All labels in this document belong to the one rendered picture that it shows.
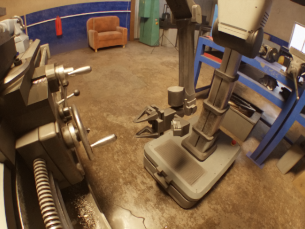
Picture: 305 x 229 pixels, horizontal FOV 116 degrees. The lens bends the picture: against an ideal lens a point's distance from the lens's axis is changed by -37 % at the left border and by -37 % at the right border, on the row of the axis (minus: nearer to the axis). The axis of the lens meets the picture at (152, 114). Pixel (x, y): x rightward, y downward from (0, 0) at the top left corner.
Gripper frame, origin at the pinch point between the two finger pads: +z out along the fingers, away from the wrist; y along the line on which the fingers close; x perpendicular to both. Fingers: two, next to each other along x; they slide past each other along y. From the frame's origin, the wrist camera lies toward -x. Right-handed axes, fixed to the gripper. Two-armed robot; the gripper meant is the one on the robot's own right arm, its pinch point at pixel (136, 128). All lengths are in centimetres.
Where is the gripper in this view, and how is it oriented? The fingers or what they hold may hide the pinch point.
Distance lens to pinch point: 50.3
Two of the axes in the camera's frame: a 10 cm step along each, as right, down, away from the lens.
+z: -8.2, 3.1, -4.8
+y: 0.3, 8.6, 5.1
